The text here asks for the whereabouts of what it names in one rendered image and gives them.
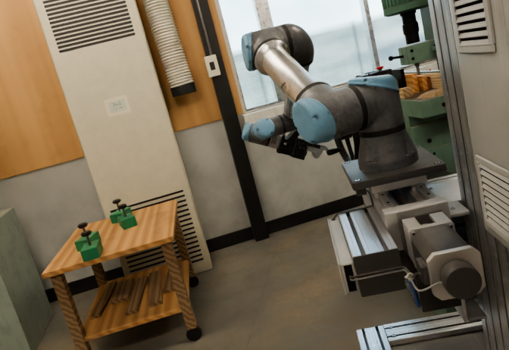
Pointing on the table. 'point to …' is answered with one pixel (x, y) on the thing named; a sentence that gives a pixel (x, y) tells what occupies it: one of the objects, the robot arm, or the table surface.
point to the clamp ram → (400, 77)
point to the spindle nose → (410, 27)
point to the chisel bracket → (417, 53)
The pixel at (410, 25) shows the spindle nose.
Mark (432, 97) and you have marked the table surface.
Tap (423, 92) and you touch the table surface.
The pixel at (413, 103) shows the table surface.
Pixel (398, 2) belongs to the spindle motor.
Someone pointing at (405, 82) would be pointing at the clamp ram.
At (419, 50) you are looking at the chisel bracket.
